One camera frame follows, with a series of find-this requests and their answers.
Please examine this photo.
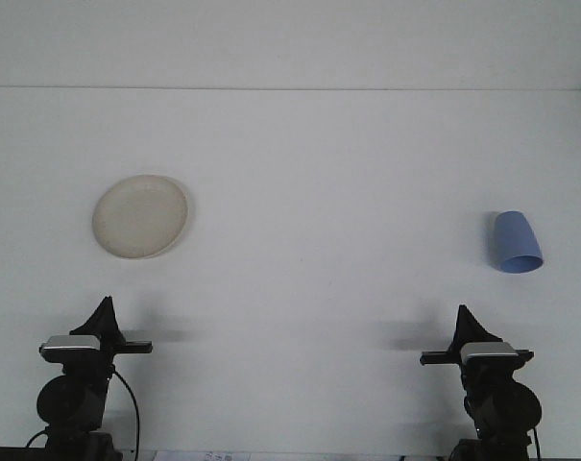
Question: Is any pale blue cup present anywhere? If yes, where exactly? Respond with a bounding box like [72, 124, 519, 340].
[491, 209, 545, 275]

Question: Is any pale round plate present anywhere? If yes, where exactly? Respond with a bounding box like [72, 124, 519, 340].
[91, 174, 192, 261]

